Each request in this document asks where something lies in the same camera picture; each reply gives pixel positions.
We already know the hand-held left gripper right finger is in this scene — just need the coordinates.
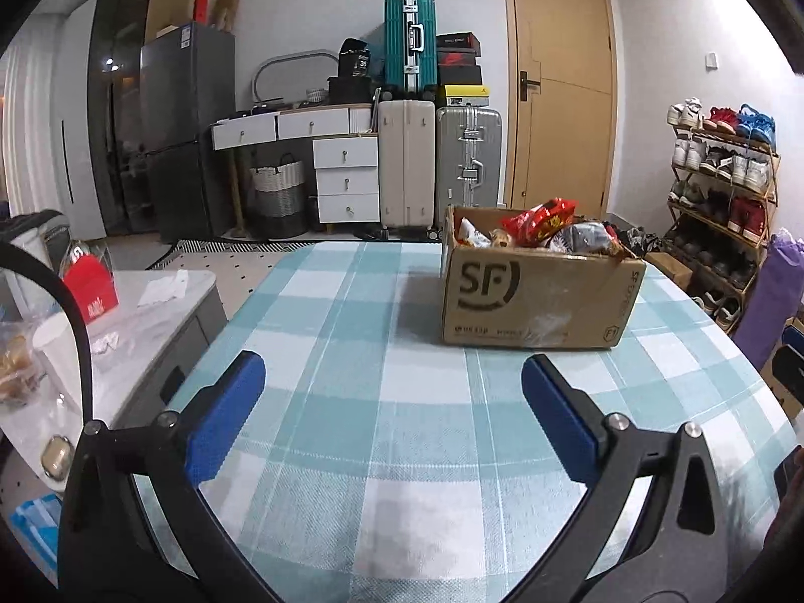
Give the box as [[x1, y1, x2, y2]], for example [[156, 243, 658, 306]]
[[502, 353, 730, 603]]

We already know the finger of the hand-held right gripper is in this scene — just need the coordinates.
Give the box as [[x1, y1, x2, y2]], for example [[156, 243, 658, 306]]
[[774, 343, 804, 422]]

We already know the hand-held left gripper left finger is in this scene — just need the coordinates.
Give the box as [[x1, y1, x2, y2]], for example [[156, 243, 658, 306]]
[[58, 350, 283, 603]]

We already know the pile of snack packets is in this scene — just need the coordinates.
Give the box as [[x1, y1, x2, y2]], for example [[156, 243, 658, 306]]
[[455, 197, 630, 258]]

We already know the clear bag of snacks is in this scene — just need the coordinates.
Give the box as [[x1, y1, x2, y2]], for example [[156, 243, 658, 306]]
[[0, 319, 46, 414]]

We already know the flat cardboard carton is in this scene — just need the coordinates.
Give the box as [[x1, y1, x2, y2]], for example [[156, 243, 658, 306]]
[[757, 317, 804, 423]]

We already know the purple gift bag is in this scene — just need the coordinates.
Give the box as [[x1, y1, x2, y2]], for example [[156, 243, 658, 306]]
[[731, 229, 804, 369]]

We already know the grey side table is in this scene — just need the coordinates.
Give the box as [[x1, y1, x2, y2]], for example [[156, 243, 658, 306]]
[[0, 269, 228, 492]]

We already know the white tissue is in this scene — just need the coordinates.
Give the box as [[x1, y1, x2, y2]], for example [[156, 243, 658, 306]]
[[136, 269, 190, 308]]

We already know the dotted rug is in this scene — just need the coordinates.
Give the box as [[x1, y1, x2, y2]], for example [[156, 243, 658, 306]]
[[146, 238, 323, 272]]

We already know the small brown cardboard box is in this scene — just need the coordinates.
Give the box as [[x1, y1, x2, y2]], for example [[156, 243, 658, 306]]
[[645, 250, 694, 291]]

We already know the small beige case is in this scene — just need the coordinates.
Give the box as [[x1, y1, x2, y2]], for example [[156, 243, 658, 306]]
[[40, 434, 72, 479]]

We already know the white cup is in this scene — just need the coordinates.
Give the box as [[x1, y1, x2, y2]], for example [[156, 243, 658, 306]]
[[31, 310, 87, 417]]

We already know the red gift box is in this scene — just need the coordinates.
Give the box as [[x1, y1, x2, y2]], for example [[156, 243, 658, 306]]
[[62, 244, 121, 326]]

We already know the wooden shoe rack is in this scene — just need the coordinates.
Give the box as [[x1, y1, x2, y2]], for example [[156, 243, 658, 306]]
[[665, 125, 781, 332]]

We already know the scattered shoes heap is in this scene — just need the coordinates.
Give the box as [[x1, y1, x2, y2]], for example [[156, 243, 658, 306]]
[[601, 219, 668, 260]]

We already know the grey white woven basket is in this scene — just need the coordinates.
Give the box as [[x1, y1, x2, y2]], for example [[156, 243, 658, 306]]
[[249, 152, 309, 238]]

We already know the blue white package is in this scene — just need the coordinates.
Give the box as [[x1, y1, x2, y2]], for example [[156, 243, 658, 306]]
[[9, 492, 62, 558]]

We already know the shoe rack with shoes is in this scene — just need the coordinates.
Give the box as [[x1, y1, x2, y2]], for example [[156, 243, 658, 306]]
[[665, 96, 780, 329]]

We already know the white drawer dresser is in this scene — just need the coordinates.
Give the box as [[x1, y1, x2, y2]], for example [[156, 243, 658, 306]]
[[210, 103, 381, 228]]

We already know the grey white appliance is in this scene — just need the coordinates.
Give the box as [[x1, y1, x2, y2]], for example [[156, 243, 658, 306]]
[[0, 209, 72, 323]]

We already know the silver suitcase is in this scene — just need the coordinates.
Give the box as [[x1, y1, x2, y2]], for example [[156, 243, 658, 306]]
[[434, 106, 504, 228]]

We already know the grey refrigerator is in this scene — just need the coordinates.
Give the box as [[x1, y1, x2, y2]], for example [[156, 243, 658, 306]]
[[139, 21, 237, 244]]

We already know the beige suitcase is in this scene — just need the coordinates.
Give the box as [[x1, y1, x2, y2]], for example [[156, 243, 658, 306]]
[[376, 98, 437, 231]]

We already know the wooden door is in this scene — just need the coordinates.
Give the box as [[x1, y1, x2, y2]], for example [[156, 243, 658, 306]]
[[501, 0, 617, 222]]

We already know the yellow black shoebox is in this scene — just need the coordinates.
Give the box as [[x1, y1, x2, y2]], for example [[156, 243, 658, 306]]
[[437, 83, 491, 108]]

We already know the dark tall cabinet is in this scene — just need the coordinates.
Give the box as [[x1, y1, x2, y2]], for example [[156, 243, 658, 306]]
[[87, 0, 193, 238]]

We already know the white curtain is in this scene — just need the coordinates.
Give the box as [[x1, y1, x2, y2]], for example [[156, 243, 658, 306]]
[[0, 9, 106, 241]]

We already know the black storage box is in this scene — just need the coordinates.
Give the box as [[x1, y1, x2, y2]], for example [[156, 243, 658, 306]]
[[327, 76, 381, 105]]

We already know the black paper bag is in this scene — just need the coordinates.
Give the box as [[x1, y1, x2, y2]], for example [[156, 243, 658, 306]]
[[338, 37, 372, 80]]

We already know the teal suitcase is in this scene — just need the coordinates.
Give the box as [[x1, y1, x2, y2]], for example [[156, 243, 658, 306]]
[[383, 0, 439, 99]]

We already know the brown carton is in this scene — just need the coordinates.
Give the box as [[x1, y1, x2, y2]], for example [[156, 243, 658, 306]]
[[210, 0, 241, 33]]

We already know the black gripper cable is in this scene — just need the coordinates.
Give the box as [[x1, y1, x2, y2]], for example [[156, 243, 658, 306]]
[[0, 240, 95, 429]]

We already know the white arched frame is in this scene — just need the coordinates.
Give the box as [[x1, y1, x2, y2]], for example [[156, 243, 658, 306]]
[[250, 48, 344, 102]]

